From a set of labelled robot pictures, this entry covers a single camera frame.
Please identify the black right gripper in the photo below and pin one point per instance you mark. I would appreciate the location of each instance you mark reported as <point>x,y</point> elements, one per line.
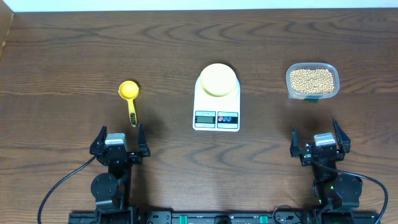
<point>305,157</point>

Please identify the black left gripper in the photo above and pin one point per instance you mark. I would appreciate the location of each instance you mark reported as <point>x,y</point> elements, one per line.
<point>143,149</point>

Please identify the yellow plastic measuring scoop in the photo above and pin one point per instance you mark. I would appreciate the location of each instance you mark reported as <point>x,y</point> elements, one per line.
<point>129,91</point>

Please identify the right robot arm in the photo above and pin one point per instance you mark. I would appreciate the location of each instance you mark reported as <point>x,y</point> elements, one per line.
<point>337,192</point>

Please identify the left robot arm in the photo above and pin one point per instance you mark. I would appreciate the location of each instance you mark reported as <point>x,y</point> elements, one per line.
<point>111,189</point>

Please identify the white digital kitchen scale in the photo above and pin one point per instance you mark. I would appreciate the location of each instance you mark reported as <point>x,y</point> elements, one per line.
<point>216,113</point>

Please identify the pale yellow bowl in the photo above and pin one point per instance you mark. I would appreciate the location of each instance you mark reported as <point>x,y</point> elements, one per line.
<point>218,79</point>

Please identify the clear plastic container of soybeans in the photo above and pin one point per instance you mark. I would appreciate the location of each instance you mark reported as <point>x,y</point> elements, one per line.
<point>312,81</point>

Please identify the cardboard box at edge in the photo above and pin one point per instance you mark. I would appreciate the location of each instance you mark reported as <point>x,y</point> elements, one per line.
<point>6,18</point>

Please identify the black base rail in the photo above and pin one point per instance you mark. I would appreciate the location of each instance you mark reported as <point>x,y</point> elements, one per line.
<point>190,218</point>

